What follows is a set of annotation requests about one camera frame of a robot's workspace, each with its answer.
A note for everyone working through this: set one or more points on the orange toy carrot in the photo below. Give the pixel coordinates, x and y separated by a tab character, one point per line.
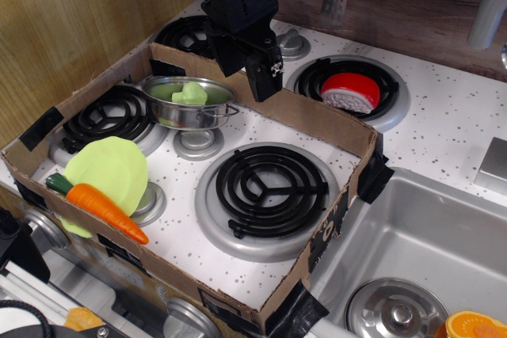
90	199

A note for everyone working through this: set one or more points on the grey faucet handle block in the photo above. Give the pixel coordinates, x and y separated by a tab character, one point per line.
491	174

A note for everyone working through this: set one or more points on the silver oven knob centre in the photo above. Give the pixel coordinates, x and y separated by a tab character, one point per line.
185	320

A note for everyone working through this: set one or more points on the light green plate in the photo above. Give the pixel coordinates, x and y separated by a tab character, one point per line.
115	166

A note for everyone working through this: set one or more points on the black burner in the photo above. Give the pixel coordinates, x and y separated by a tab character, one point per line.
185	34
394	102
120	112
261	203

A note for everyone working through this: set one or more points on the silver stove knob back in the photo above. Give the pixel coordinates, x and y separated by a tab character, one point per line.
292	45

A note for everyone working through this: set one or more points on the back left black burner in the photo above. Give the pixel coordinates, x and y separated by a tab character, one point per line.
185	34

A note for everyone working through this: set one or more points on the silver oven knob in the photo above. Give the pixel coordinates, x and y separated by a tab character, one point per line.
185	320
45	233

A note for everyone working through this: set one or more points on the silver oven knob left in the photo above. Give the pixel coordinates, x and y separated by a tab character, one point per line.
45	233

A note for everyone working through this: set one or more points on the front left black burner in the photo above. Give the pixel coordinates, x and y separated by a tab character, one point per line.
120	112

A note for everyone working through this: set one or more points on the silver pot lid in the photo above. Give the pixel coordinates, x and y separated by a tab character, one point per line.
391	307

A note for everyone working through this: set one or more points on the hanging metal grater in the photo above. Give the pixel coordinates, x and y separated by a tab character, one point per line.
332	13

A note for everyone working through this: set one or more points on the small silver pot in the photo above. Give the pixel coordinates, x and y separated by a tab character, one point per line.
215	113

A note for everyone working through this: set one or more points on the green toy vegetable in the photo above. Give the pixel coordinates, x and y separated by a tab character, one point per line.
192	93

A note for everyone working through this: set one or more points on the silver sink basin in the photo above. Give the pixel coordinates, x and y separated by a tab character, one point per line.
449	242

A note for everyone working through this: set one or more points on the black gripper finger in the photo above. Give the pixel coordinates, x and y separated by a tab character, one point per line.
264	70
227	51

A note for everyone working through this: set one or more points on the front right black burner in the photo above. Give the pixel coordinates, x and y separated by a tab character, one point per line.
261	203

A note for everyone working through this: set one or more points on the red toy cheese wedge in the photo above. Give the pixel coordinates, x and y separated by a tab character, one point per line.
352	92

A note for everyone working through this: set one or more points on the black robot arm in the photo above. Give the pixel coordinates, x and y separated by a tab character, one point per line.
240	36

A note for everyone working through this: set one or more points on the orange slice toy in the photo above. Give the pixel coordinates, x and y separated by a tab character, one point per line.
471	324

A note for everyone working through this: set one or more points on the silver faucet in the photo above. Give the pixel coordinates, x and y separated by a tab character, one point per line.
486	22

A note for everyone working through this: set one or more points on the silver stove knob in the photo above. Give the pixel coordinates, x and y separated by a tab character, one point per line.
151	206
292	45
198	145

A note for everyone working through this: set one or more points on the silver stove knob middle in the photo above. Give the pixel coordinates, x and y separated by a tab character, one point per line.
198	145

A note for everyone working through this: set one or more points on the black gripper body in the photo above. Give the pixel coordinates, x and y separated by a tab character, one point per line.
241	5

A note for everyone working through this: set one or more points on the back right black burner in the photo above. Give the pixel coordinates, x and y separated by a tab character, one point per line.
394	102

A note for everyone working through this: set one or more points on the black device at left edge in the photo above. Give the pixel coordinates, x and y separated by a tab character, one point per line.
18	247

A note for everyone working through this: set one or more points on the silver stove knob front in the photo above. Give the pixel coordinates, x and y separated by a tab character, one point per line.
151	206

